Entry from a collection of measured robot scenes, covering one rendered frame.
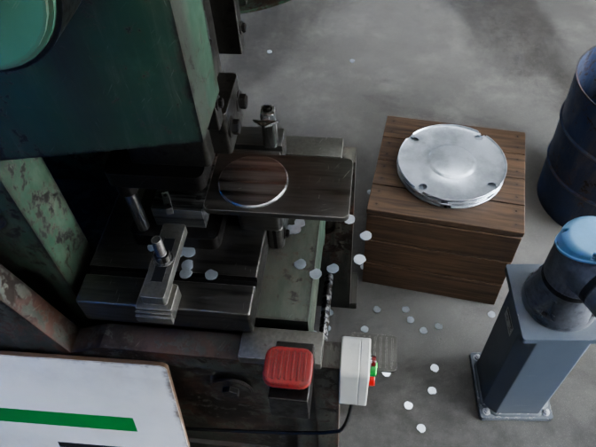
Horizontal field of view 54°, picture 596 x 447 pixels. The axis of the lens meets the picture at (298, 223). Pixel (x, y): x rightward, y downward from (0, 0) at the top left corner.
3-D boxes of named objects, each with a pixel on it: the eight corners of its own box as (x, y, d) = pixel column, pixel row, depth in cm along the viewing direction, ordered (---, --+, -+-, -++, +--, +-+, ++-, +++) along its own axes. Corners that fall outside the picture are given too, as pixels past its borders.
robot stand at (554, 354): (536, 355, 163) (592, 263, 128) (552, 421, 152) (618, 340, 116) (468, 355, 164) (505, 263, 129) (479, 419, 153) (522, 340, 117)
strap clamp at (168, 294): (196, 241, 105) (185, 204, 97) (173, 325, 94) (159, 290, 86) (164, 239, 105) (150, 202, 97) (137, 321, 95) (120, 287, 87)
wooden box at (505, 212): (498, 208, 196) (525, 131, 169) (494, 305, 173) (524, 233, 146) (380, 192, 203) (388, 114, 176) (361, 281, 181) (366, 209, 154)
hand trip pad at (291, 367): (315, 370, 90) (314, 348, 85) (311, 407, 87) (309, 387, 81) (270, 365, 91) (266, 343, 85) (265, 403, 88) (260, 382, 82)
